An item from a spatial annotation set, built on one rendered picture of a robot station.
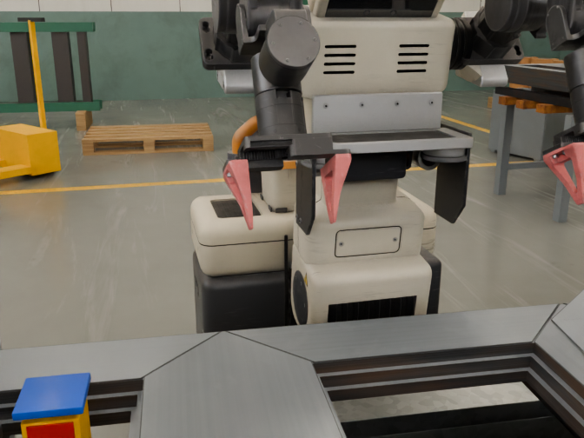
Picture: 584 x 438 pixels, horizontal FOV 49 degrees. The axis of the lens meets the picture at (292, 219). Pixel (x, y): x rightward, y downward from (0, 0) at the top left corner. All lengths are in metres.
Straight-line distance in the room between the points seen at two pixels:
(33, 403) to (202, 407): 0.15
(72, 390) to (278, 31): 0.41
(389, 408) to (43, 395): 0.51
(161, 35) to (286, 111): 9.57
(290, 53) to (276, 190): 0.72
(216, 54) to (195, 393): 0.55
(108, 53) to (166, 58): 0.86
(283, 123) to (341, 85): 0.33
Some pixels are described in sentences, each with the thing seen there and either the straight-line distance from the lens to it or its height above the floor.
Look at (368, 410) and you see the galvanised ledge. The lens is 0.96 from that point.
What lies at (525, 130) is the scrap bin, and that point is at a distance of 6.11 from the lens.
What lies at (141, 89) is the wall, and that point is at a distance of 10.33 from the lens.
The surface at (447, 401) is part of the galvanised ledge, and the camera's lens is 1.01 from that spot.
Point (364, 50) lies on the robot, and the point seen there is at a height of 1.17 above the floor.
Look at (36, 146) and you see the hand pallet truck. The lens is 5.37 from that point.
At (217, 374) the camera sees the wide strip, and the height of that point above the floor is 0.86.
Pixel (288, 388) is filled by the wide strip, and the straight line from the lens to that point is 0.67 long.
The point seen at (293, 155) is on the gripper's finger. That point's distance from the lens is 0.72.
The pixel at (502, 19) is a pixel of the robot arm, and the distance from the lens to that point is 1.06.
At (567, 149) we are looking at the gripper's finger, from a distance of 0.88.
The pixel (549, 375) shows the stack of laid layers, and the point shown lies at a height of 0.84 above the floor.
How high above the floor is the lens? 1.22
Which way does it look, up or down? 17 degrees down
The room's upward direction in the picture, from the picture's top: straight up
